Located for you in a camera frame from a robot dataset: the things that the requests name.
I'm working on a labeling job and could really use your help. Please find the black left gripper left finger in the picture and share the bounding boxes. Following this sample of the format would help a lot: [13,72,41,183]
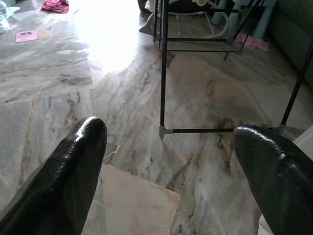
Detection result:
[0,116,109,235]

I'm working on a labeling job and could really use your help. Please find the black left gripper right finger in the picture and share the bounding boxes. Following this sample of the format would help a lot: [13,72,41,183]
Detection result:
[232,124,313,235]

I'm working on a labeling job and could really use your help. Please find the light pink cloth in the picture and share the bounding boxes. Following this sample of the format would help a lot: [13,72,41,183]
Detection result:
[235,33,271,52]

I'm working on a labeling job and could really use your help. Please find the black metal drying rack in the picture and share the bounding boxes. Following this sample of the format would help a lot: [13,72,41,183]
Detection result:
[153,0,313,141]

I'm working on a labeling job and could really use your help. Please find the pink paper slip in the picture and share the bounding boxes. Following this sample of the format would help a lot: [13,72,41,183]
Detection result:
[15,30,39,44]

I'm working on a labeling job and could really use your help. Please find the dark green sofa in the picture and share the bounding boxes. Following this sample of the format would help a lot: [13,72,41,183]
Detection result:
[268,0,313,92]

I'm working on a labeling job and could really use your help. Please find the teal plastic stool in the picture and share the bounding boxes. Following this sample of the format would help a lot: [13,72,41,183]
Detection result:
[211,0,274,38]

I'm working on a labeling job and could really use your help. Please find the printed white plastic bag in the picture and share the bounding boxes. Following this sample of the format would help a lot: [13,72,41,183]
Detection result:
[0,0,21,35]

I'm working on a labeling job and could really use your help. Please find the magenta cloth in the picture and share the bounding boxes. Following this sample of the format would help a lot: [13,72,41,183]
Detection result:
[41,0,70,14]

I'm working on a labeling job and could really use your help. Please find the grey floor cloth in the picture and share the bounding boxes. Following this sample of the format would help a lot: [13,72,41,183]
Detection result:
[138,13,162,35]

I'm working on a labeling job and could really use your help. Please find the white hose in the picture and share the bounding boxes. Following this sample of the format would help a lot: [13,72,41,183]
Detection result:
[174,0,232,39]

